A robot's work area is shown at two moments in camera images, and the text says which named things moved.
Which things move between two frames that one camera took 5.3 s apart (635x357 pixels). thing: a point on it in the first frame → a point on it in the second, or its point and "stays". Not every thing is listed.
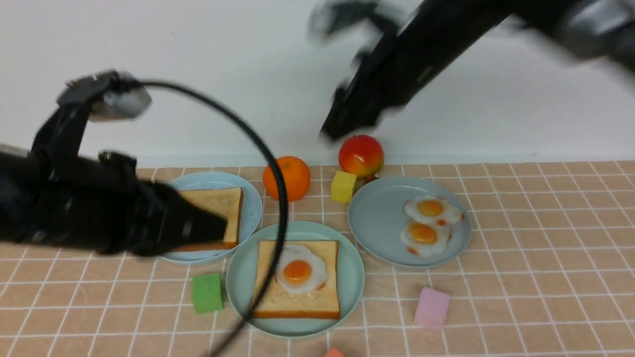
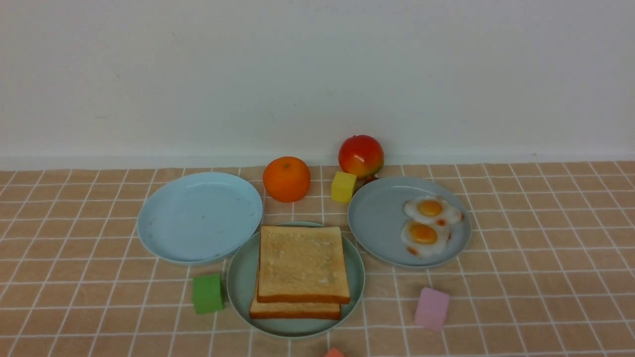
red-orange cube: (334, 352) stays
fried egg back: (434, 209) stays
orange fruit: (296, 176) stays
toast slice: (225, 203) → (302, 264)
